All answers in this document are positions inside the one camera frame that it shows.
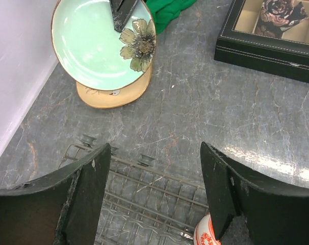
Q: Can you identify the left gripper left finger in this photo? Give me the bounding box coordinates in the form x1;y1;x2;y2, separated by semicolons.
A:
0;144;111;244

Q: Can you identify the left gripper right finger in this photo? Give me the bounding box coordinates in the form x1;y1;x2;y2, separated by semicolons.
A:
200;142;309;244

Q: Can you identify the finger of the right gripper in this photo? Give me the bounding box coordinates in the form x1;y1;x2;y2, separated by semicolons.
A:
110;0;138;32

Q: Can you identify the beige bird plate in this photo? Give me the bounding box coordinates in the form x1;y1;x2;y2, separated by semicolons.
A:
76;64;152;109

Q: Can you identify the green cloth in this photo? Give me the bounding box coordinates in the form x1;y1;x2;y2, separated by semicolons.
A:
145;0;196;34

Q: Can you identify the white red patterned bowl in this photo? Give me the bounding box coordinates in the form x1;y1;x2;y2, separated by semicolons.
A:
193;213;222;245

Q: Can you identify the dark floral rolled tie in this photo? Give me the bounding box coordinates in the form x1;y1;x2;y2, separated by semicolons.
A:
254;0;308;38

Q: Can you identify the black compartment box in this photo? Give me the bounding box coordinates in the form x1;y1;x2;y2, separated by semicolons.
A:
214;1;309;83

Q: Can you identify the grey wire dish rack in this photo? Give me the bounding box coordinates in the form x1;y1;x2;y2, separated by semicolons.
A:
59;134;209;245

